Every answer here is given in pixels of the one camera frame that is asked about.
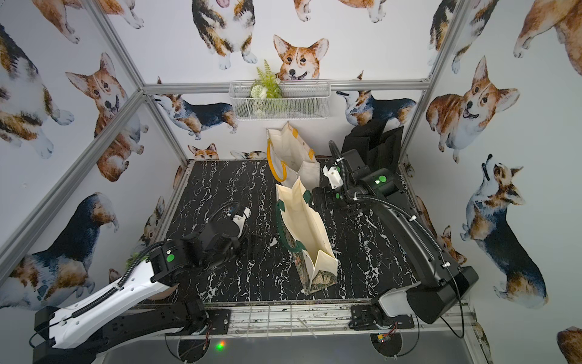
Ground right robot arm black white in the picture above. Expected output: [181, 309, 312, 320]
[310, 142, 479, 324]

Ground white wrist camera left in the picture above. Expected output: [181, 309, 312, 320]
[232, 207, 251, 230]

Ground white wire wall basket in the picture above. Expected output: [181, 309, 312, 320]
[229, 80, 331, 121]

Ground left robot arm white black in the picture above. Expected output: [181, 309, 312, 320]
[33, 208, 251, 363]

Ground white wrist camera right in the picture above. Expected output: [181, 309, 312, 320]
[322, 166, 343, 190]

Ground cream tote bag green handles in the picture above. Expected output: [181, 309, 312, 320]
[275, 179, 339, 295]

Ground potted green plant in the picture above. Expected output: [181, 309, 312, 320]
[125, 253, 148, 271]

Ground cream tote bag yellow handles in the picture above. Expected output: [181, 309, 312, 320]
[267, 122, 320, 191]

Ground black canvas tote bag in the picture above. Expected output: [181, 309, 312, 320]
[341, 119, 404, 174]

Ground artificial fern and white flower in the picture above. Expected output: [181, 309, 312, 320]
[249, 61, 284, 118]

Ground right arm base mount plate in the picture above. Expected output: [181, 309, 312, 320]
[348, 304, 415, 331]

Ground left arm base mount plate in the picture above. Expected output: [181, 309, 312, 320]
[180, 309, 232, 335]

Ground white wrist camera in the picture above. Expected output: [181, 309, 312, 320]
[232, 207, 251, 230]
[322, 166, 343, 190]

